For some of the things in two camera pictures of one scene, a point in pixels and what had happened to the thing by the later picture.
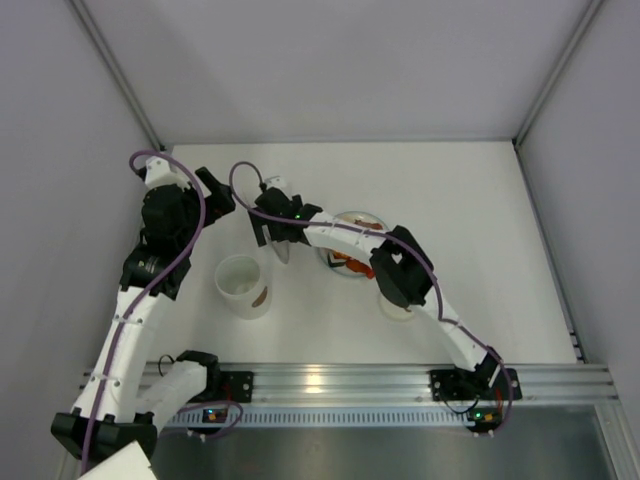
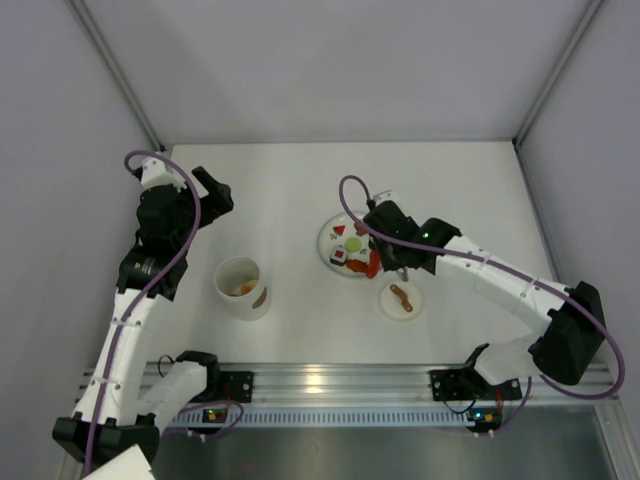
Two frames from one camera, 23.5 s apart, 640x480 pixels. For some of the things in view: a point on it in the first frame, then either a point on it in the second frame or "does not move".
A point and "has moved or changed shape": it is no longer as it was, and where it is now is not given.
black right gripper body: [262, 228] -> [392, 257]
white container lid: [393, 309] does not move
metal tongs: [282, 249] has moved or changed shape
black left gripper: [210, 198] does not move
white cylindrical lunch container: [243, 287] does not move
